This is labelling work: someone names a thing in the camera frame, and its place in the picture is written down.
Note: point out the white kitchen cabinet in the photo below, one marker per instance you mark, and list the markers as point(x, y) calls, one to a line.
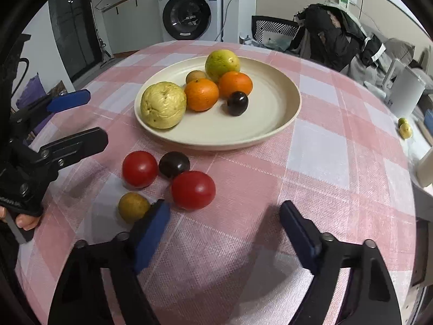
point(132, 20)

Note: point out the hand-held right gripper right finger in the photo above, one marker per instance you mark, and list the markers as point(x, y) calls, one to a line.
point(301, 233)

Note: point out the purple bag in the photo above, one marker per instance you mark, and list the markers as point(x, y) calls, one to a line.
point(32, 98)

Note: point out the green yellow guava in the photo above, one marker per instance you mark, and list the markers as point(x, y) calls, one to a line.
point(222, 66)

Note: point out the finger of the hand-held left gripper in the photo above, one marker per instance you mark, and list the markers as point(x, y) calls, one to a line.
point(74, 145)
point(69, 98)

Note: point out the small green citrus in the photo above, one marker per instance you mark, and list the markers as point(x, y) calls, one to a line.
point(402, 122)
point(406, 131)

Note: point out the black jacket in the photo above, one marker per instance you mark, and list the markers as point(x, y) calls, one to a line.
point(331, 37)

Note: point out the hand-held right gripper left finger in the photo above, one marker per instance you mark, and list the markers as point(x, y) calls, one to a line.
point(152, 233)

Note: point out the dark glass door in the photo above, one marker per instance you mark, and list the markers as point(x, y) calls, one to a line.
point(71, 23)

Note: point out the cream round plate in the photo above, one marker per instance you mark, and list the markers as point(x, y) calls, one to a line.
point(264, 115)

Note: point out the black chair with patterned cushion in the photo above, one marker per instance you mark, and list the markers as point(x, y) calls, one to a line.
point(274, 28)

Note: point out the pink plaid tablecloth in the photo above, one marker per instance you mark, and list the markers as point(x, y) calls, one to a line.
point(321, 162)

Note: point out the person's left hand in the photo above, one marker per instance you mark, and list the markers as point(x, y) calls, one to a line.
point(27, 222)

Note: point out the red tomato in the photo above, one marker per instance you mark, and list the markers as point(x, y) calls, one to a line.
point(139, 169)
point(192, 189)

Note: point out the white electric kettle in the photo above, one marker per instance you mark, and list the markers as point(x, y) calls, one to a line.
point(406, 88)

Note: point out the white washing machine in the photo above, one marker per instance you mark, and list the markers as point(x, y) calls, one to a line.
point(189, 6)

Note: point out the small brown kiwi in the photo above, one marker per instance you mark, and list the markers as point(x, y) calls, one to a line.
point(195, 77)
point(133, 206)

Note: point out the green white wall device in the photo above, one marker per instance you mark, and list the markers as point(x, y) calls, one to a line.
point(344, 0)

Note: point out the dark purple plum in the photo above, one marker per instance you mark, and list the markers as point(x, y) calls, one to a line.
point(174, 164)
point(237, 103)

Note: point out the grey pillow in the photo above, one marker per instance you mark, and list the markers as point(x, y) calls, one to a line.
point(399, 50)

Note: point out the orange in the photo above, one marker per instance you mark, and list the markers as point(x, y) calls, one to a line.
point(201, 94)
point(235, 84)

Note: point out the pale yellow guava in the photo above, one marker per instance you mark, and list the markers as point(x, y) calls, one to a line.
point(162, 105)

